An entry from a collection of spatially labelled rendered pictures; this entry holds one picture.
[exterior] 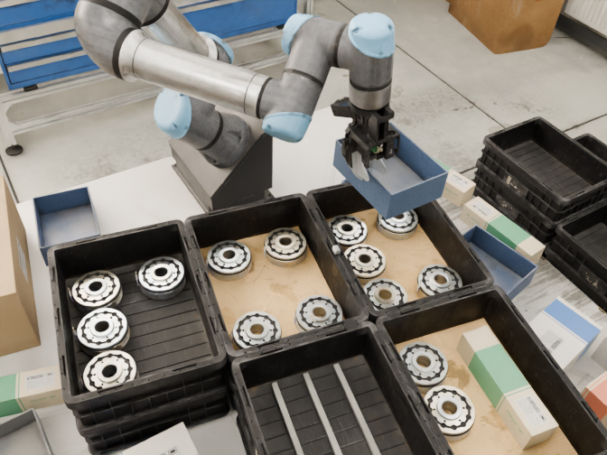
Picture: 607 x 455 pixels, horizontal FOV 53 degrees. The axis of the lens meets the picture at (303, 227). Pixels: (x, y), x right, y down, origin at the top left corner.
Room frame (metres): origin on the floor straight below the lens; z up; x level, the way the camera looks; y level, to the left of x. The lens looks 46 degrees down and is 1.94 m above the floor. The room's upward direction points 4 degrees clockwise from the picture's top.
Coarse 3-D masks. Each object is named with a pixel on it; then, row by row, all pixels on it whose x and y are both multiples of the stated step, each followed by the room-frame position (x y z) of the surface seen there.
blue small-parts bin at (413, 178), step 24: (336, 144) 1.05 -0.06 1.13; (408, 144) 1.07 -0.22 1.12; (336, 168) 1.04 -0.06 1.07; (408, 168) 1.05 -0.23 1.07; (432, 168) 1.00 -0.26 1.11; (360, 192) 0.96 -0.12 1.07; (384, 192) 0.90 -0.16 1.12; (408, 192) 0.91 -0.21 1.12; (432, 192) 0.95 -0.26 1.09; (384, 216) 0.89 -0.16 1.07
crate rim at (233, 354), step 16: (240, 208) 1.03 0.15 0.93; (320, 224) 1.00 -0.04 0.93; (192, 240) 0.92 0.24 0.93; (336, 256) 0.90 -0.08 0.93; (208, 288) 0.79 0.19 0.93; (352, 288) 0.81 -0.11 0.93; (352, 320) 0.73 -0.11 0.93; (224, 336) 0.67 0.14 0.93; (288, 336) 0.68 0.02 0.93; (304, 336) 0.68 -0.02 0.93; (240, 352) 0.64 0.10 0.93
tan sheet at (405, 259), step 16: (368, 224) 1.11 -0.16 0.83; (368, 240) 1.05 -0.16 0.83; (384, 240) 1.05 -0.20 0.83; (400, 240) 1.06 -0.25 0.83; (416, 240) 1.06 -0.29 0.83; (400, 256) 1.00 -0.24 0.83; (416, 256) 1.00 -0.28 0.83; (432, 256) 1.01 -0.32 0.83; (400, 272) 0.95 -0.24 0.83; (416, 272) 0.96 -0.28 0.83
